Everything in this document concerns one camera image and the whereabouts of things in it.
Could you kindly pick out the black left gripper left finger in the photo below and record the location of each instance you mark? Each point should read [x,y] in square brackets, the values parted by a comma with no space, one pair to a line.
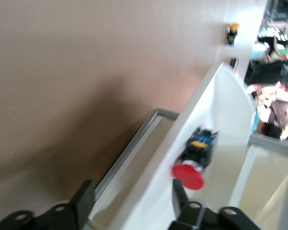
[82,206]

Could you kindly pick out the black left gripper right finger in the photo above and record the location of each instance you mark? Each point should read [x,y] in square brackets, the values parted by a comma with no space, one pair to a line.
[180,203]

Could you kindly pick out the red mushroom push button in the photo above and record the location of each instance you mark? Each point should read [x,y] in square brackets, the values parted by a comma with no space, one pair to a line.
[189,177]

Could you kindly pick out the yellow mushroom push button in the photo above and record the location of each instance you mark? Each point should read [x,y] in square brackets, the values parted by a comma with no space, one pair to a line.
[232,33]

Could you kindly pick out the small black contact block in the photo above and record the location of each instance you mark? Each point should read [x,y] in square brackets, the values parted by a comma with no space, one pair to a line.
[234,64]

